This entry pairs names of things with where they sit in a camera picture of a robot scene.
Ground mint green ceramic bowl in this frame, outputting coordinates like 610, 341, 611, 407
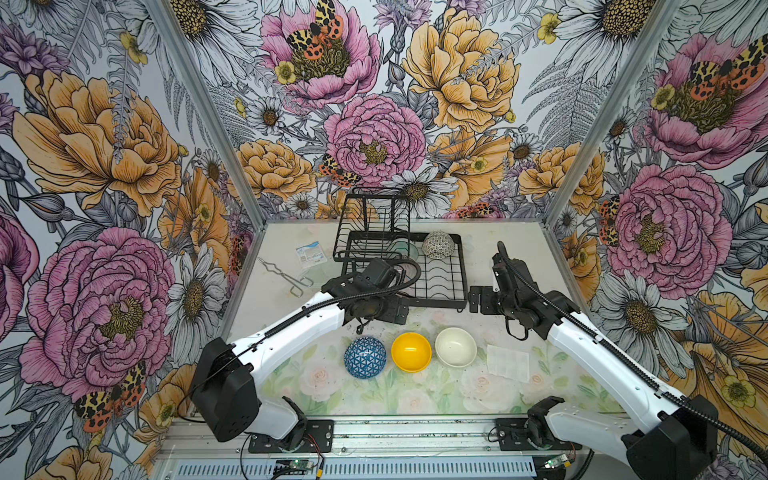
391, 238, 419, 261

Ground brown patterned ceramic bowl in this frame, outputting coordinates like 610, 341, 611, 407
422, 231, 456, 260

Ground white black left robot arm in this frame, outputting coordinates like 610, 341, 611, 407
189, 258, 421, 449

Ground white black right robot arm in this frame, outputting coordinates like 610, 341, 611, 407
469, 245, 718, 479

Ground yellow bowl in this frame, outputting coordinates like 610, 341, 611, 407
390, 332, 432, 373

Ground blue geometric patterned bowl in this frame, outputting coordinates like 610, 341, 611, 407
344, 336, 387, 380

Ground clear plastic compartment box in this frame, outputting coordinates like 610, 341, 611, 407
486, 345, 530, 383

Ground cream white bowl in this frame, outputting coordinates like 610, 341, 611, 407
434, 327, 477, 368

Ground small blue white packet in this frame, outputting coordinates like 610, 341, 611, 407
296, 241, 328, 270

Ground green circuit board right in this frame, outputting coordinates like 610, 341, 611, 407
543, 454, 571, 469

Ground green circuit board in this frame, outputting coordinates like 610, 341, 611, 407
271, 459, 316, 479
543, 454, 571, 469

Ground green circuit board left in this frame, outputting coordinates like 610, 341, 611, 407
271, 459, 316, 479

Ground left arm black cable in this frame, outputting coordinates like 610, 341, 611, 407
176, 256, 423, 421

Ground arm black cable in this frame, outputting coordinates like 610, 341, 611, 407
176, 256, 423, 421
496, 241, 768, 475

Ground black wire dish rack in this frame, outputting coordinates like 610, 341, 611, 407
333, 187, 467, 312

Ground metal wire tongs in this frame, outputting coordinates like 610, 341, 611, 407
257, 257, 314, 298

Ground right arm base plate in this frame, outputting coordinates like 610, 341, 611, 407
489, 417, 579, 451

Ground aluminium mounting rail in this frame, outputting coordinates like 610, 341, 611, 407
155, 412, 625, 458

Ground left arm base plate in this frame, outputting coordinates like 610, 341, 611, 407
247, 419, 335, 454

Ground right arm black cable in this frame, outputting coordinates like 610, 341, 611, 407
496, 241, 768, 475

